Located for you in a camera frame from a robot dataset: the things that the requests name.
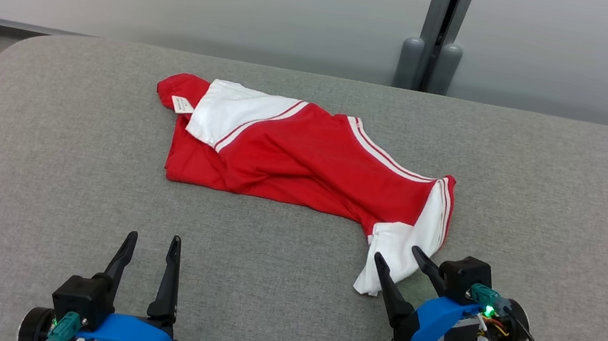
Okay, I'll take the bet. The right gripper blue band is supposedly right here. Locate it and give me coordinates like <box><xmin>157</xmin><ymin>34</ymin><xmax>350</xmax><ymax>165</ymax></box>
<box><xmin>361</xmin><ymin>239</ymin><xmax>541</xmax><ymax>341</ymax></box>

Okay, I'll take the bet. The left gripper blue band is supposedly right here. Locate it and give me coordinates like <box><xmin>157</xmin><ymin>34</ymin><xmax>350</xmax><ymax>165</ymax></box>
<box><xmin>17</xmin><ymin>213</ymin><xmax>202</xmax><ymax>341</ymax></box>

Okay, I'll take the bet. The red and white t-shirt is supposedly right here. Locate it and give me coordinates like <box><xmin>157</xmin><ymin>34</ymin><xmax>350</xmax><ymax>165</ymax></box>
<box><xmin>130</xmin><ymin>69</ymin><xmax>468</xmax><ymax>307</ymax></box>

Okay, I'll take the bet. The grey fabric covered platform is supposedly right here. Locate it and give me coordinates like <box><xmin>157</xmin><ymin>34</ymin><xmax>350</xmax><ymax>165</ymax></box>
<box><xmin>0</xmin><ymin>22</ymin><xmax>608</xmax><ymax>341</ymax></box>

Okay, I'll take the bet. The left cable with teal connector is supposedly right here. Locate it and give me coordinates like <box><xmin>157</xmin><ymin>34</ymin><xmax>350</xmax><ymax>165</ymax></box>
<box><xmin>39</xmin><ymin>308</ymin><xmax>84</xmax><ymax>341</ymax></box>

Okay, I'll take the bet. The grey cylindrical post bumper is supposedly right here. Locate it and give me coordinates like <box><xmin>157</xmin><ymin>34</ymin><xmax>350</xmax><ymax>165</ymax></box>
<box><xmin>393</xmin><ymin>35</ymin><xmax>427</xmax><ymax>92</ymax></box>
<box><xmin>427</xmin><ymin>40</ymin><xmax>465</xmax><ymax>98</ymax></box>

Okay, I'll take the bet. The grey vertical wall post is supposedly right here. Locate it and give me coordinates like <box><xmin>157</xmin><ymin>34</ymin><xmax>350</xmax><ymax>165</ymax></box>
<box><xmin>412</xmin><ymin>0</ymin><xmax>478</xmax><ymax>98</ymax></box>

